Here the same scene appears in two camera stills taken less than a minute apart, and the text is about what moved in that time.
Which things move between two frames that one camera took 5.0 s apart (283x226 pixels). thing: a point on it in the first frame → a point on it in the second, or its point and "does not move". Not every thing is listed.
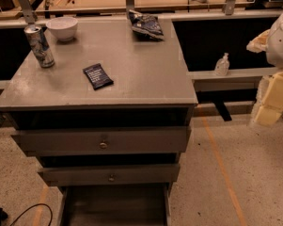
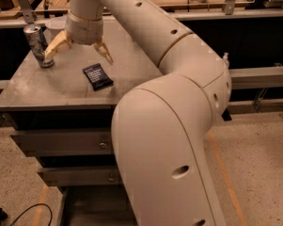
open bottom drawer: x=146 y=204 does not move
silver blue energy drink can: x=39 y=46 does not move
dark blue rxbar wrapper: x=97 y=76 does not move
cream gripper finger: x=259 y=42 → x=56 y=41
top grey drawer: x=103 y=141 does not move
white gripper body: x=280 y=44 → x=84 y=29
